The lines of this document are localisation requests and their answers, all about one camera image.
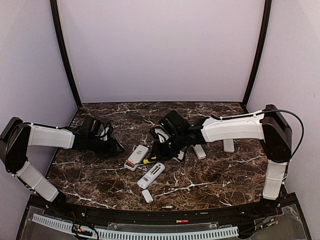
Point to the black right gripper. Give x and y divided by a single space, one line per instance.
160 156

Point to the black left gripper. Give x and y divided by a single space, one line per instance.
111 150

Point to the yellow handled screwdriver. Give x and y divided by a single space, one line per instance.
149 160

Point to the white remote with battery bay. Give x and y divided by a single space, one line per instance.
151 175

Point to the wide white remote control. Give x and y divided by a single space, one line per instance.
137 155

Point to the white wide remote battery cover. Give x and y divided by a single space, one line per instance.
179 158

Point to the red battery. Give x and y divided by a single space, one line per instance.
167 207
184 221

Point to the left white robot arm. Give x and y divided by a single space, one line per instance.
19 137

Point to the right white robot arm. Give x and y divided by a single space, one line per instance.
267 125

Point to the batteries in wide remote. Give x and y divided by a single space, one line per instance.
129 166

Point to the slim white QR-code remote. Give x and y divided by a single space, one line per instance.
199 151

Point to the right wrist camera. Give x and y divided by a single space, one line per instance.
159 133

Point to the small white remote near wall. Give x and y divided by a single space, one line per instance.
228 146

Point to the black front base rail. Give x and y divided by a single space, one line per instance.
239 214

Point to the white slotted cable duct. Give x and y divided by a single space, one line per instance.
118 231

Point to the black enclosure frame post left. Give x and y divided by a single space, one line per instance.
63 52

